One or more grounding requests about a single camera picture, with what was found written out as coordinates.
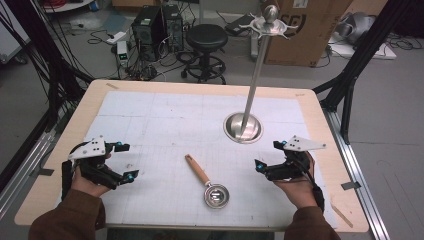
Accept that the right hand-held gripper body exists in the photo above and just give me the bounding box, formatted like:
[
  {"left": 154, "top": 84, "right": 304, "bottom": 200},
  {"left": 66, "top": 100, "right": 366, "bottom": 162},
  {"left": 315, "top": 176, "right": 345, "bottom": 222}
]
[{"left": 265, "top": 134, "right": 327, "bottom": 183}]

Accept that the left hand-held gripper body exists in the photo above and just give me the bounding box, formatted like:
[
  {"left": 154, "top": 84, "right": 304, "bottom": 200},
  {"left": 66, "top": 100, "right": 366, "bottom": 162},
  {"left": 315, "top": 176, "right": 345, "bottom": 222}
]
[{"left": 68, "top": 135, "right": 127, "bottom": 191}]

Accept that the metal ladle with wooden handle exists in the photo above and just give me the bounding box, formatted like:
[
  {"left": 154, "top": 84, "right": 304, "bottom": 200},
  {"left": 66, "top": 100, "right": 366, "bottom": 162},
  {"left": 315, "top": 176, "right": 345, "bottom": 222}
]
[{"left": 184, "top": 153, "right": 231, "bottom": 210}]

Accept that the person's left hand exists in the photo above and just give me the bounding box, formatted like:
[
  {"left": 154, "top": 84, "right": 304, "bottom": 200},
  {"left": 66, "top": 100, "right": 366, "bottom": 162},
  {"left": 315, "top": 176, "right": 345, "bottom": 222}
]
[{"left": 71, "top": 152, "right": 114, "bottom": 198}]

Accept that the person's right hand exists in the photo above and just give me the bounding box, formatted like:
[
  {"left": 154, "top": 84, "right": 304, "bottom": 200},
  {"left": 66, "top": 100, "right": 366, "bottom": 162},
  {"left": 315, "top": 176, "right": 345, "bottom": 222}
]
[{"left": 273, "top": 150, "right": 318, "bottom": 210}]

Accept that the grey tape piece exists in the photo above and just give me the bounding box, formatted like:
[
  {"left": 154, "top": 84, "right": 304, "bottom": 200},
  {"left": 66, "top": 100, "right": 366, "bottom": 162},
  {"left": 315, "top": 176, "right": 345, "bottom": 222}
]
[
  {"left": 30, "top": 167, "right": 55, "bottom": 178},
  {"left": 340, "top": 181, "right": 362, "bottom": 191}
]

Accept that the tall metal hook stand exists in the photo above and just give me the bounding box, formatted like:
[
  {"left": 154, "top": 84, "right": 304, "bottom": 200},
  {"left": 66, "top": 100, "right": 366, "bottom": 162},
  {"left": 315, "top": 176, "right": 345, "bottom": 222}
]
[{"left": 222, "top": 4, "right": 300, "bottom": 145}]

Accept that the white gridded mat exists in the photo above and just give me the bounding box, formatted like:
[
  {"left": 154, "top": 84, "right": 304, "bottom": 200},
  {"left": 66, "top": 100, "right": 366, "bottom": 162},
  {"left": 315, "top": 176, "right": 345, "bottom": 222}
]
[{"left": 54, "top": 90, "right": 338, "bottom": 229}]

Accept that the thin wooden stick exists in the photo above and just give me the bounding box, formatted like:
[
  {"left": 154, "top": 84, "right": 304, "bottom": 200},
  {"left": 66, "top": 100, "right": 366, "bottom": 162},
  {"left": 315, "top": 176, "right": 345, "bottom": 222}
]
[{"left": 329, "top": 203, "right": 355, "bottom": 230}]

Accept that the small white device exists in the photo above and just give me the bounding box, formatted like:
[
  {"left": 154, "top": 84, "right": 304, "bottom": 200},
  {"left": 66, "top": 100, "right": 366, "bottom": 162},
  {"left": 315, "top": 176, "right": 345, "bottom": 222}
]
[{"left": 116, "top": 40, "right": 130, "bottom": 68}]

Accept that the white power strip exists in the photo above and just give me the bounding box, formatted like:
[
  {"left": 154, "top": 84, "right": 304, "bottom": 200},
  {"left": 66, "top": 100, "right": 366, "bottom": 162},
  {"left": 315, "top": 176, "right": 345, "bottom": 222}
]
[{"left": 106, "top": 31, "right": 128, "bottom": 46}]

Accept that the brown cardboard box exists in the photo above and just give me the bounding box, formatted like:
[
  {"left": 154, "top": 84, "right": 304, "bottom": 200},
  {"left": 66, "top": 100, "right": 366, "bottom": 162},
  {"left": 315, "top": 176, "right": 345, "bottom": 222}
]
[{"left": 262, "top": 0, "right": 355, "bottom": 68}]

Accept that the large black computer tower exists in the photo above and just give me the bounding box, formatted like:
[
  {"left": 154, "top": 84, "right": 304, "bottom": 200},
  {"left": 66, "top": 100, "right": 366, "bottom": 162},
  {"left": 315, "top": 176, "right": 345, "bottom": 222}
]
[{"left": 131, "top": 5, "right": 167, "bottom": 63}]

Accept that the black round stool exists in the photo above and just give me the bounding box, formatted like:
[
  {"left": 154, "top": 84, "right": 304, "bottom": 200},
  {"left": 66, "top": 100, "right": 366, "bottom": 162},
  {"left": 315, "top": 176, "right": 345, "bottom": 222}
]
[{"left": 175, "top": 23, "right": 230, "bottom": 85}]

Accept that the flat black device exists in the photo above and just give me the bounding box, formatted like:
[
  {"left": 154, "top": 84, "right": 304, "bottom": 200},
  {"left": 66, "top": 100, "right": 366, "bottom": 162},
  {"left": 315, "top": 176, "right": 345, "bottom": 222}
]
[{"left": 224, "top": 12, "right": 257, "bottom": 37}]

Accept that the grey rounded machine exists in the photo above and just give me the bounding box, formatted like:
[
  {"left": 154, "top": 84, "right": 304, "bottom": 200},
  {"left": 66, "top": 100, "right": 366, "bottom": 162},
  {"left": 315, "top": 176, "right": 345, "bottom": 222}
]
[{"left": 336, "top": 11, "right": 377, "bottom": 47}]

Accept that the slim black computer tower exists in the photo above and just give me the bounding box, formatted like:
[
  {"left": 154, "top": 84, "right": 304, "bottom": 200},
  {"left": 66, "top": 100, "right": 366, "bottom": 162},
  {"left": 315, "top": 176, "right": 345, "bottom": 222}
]
[{"left": 161, "top": 3, "right": 185, "bottom": 53}]

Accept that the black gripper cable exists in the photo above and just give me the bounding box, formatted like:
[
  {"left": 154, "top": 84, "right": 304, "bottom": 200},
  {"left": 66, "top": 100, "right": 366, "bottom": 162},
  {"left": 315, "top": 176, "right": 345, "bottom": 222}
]
[
  {"left": 297, "top": 156, "right": 326, "bottom": 214},
  {"left": 60, "top": 159, "right": 74, "bottom": 202}
]

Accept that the aluminium rail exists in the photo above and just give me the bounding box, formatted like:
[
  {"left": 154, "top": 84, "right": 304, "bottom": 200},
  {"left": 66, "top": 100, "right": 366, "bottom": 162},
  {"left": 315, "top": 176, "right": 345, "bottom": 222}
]
[
  {"left": 0, "top": 130, "right": 57, "bottom": 219},
  {"left": 320, "top": 107, "right": 392, "bottom": 240}
]

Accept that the black metal frame post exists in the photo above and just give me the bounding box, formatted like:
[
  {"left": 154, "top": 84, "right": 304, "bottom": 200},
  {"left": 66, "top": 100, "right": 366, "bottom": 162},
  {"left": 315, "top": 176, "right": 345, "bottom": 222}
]
[
  {"left": 0, "top": 0, "right": 95, "bottom": 193},
  {"left": 312, "top": 0, "right": 416, "bottom": 145}
]

